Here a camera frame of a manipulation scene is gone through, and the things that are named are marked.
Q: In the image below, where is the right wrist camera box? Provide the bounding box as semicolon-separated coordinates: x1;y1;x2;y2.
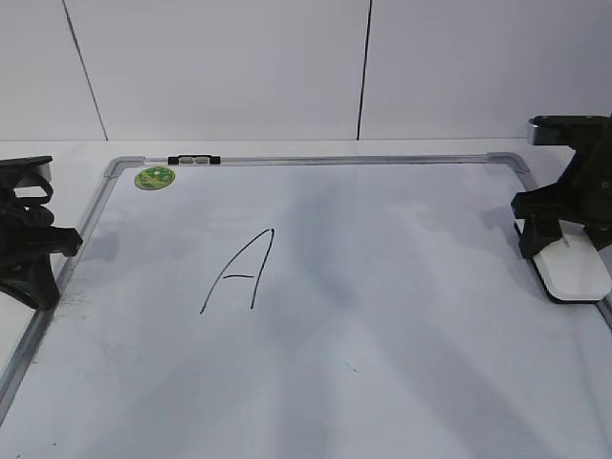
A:
527;115;611;148

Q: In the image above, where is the white board eraser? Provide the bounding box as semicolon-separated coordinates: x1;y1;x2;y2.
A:
527;221;611;304

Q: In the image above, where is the white board with grey frame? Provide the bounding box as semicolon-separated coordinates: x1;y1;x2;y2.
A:
1;153;611;458

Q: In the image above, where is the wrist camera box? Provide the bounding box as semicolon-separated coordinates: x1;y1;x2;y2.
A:
1;156;53;187
527;115;611;148

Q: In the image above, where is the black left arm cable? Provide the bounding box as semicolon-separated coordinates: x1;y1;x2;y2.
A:
11;174;54;207

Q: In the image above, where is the black hanger clip on frame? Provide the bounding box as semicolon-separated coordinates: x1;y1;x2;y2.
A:
167;154;221;165

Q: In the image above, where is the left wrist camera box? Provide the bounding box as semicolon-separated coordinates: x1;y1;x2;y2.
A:
1;156;53;187

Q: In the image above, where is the round green magnet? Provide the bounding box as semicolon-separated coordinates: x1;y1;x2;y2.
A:
134;166;176;191

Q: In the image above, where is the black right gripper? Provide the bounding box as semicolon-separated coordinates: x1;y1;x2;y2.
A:
511;128;612;259

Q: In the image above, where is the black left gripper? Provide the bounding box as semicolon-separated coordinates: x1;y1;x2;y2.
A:
1;176;83;309

